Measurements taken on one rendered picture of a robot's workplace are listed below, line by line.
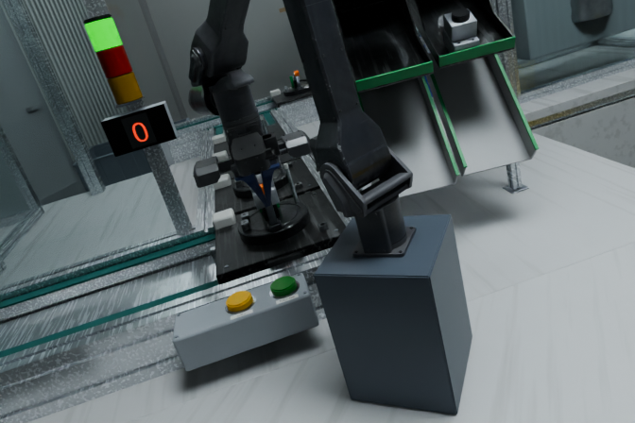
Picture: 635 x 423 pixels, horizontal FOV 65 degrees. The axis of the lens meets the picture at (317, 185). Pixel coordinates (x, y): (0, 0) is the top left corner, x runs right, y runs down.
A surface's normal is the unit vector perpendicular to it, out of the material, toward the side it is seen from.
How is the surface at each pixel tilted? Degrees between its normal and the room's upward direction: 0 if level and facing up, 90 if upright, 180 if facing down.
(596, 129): 90
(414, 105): 45
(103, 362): 90
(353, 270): 0
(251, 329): 90
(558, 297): 0
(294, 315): 90
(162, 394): 0
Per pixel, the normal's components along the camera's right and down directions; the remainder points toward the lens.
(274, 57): -0.39, 0.43
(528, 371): -0.25, -0.90
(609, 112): 0.20, 0.31
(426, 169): -0.15, -0.38
